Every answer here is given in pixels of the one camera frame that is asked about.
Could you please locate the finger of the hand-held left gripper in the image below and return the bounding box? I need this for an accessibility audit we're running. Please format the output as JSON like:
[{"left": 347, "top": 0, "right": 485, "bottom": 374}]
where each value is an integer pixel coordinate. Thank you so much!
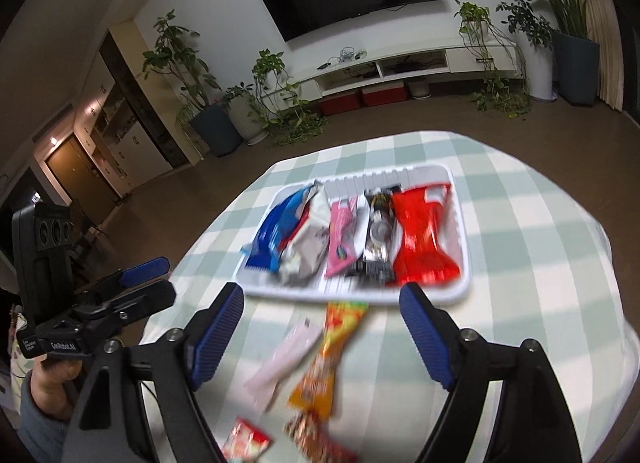
[
  {"left": 75, "top": 280, "right": 177, "bottom": 344},
  {"left": 75, "top": 257, "right": 172, "bottom": 304}
]

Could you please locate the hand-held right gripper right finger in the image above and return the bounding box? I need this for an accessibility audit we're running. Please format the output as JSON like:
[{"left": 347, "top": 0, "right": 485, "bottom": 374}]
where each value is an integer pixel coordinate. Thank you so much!
[{"left": 399, "top": 282, "right": 583, "bottom": 463}]

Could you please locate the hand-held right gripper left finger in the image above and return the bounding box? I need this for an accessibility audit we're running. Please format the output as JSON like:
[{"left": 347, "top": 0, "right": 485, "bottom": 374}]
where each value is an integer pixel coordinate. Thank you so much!
[{"left": 60, "top": 282, "right": 246, "bottom": 463}]

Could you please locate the bright red snack packet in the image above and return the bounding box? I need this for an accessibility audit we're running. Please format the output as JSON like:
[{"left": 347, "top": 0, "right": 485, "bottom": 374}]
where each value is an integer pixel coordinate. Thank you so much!
[{"left": 387, "top": 183, "right": 462, "bottom": 288}]

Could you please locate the black snack packet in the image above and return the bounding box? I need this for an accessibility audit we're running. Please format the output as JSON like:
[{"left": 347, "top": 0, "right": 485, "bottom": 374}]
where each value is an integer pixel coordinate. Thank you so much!
[{"left": 345, "top": 185, "right": 403, "bottom": 286}]

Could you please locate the dark blue snack packet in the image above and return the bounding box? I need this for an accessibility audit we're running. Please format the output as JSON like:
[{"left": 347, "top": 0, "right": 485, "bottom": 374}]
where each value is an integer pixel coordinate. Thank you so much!
[{"left": 241, "top": 189, "right": 313, "bottom": 274}]

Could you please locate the white grey snack packet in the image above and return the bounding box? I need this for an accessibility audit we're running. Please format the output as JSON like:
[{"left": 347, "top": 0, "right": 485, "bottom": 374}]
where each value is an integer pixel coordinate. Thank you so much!
[{"left": 280, "top": 182, "right": 333, "bottom": 286}]

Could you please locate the white plastic tray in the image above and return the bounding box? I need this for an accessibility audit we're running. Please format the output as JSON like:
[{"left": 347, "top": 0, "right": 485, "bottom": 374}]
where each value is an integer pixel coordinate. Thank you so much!
[{"left": 234, "top": 163, "right": 473, "bottom": 306}]

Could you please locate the person's left forearm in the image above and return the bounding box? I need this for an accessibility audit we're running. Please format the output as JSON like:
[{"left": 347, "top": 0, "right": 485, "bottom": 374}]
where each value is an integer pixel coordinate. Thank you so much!
[{"left": 19, "top": 378, "right": 76, "bottom": 463}]

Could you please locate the person's left hand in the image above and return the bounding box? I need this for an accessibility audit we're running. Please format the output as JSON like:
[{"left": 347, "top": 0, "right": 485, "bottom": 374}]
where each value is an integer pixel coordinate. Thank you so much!
[{"left": 30, "top": 358, "right": 85, "bottom": 419}]

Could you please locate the pale pink snack packet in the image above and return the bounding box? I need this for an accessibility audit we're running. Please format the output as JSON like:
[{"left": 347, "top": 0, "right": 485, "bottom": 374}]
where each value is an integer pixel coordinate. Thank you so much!
[{"left": 244, "top": 320, "right": 323, "bottom": 414}]

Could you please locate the orange snack packet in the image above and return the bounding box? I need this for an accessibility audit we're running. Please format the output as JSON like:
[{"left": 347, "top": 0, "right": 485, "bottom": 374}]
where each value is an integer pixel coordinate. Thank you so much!
[{"left": 287, "top": 302, "right": 371, "bottom": 419}]

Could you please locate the gold and red snack packet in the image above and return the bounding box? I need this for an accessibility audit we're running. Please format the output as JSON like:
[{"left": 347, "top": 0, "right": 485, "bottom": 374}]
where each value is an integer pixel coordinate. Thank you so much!
[{"left": 221, "top": 418, "right": 275, "bottom": 461}]

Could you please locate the brown wooden door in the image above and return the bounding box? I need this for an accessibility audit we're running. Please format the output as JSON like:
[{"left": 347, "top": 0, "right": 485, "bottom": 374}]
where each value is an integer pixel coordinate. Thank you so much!
[{"left": 45, "top": 135, "right": 121, "bottom": 216}]

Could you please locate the white built-in cupboard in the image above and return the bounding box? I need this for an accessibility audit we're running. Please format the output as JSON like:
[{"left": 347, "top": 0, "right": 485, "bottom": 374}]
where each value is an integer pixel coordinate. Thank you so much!
[{"left": 75, "top": 28, "right": 192, "bottom": 194}]

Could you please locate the dark red patterned snack packet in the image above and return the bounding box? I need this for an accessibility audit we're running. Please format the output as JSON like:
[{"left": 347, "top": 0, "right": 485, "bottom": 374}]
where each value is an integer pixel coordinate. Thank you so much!
[{"left": 284, "top": 412, "right": 361, "bottom": 463}]

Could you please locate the round table with checked cloth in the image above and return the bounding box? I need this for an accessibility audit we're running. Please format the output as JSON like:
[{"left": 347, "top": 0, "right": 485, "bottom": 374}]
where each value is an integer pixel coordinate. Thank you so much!
[{"left": 140, "top": 130, "right": 640, "bottom": 463}]

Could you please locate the tall leafy plant dark pot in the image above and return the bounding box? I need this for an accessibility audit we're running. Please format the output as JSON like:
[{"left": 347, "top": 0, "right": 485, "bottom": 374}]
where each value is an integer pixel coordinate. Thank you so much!
[{"left": 142, "top": 10, "right": 244, "bottom": 158}]

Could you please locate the small plant ribbed white pot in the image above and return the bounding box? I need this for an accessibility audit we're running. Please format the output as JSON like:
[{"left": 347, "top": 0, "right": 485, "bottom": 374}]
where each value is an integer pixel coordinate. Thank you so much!
[{"left": 220, "top": 83, "right": 271, "bottom": 146}]

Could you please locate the trailing pothos plant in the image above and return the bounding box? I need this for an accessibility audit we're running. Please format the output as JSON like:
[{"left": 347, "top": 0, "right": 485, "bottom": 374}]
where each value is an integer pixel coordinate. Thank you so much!
[
  {"left": 250, "top": 49, "right": 331, "bottom": 146},
  {"left": 455, "top": 0, "right": 533, "bottom": 118}
]

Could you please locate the red storage box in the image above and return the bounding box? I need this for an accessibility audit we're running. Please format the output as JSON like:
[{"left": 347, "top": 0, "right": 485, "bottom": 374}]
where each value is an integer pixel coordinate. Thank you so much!
[
  {"left": 361, "top": 83, "right": 406, "bottom": 108},
  {"left": 320, "top": 89, "right": 362, "bottom": 116}
]

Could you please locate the white round appliance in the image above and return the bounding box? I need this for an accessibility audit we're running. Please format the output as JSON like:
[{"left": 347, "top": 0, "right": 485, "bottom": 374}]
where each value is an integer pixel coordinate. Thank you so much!
[{"left": 407, "top": 77, "right": 434, "bottom": 100}]

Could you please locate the white low television cabinet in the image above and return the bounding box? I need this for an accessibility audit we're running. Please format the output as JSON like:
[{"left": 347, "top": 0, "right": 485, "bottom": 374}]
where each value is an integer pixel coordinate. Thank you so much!
[{"left": 287, "top": 38, "right": 518, "bottom": 96}]

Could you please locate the bushy plant tall white pot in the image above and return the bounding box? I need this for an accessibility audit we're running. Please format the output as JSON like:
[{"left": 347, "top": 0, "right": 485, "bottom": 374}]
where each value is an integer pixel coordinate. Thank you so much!
[{"left": 497, "top": 0, "right": 557, "bottom": 102}]

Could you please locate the broad-leaf plant dark pot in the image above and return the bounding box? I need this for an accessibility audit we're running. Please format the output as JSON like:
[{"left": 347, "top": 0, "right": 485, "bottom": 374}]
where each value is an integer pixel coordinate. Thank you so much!
[{"left": 492, "top": 0, "right": 601, "bottom": 108}]

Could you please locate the beige curtain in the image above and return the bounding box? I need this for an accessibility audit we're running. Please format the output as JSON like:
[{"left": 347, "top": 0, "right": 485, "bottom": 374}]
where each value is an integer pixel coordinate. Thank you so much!
[{"left": 565, "top": 0, "right": 627, "bottom": 112}]

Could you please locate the tangle of cables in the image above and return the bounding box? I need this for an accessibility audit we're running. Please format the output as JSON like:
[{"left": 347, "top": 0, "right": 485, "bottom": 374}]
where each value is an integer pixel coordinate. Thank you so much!
[{"left": 317, "top": 47, "right": 368, "bottom": 70}]

